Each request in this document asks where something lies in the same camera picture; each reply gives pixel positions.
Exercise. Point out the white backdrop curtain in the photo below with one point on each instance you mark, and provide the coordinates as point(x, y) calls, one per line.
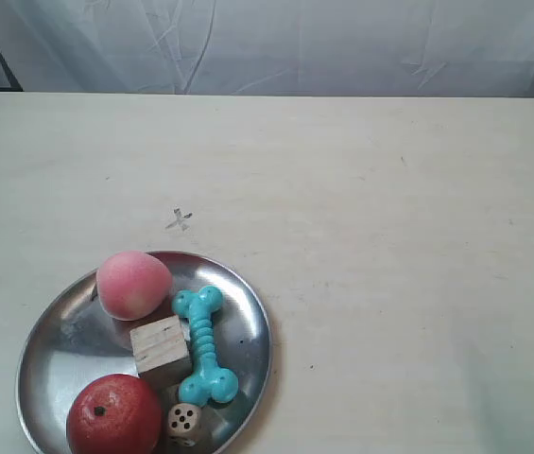
point(271, 48)

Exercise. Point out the wooden cube block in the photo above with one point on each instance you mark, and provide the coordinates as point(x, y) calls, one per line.
point(160, 352)

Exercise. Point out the red toy orange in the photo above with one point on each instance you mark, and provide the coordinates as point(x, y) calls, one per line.
point(115, 414)

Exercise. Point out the pink toy peach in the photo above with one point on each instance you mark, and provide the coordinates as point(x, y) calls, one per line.
point(130, 285)

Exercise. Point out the teal bone toy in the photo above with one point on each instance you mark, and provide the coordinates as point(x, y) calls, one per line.
point(208, 381)

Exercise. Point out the round metal plate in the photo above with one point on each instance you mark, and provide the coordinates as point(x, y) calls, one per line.
point(75, 342)

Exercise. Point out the small wooden die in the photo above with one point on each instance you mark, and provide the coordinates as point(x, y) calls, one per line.
point(183, 424)

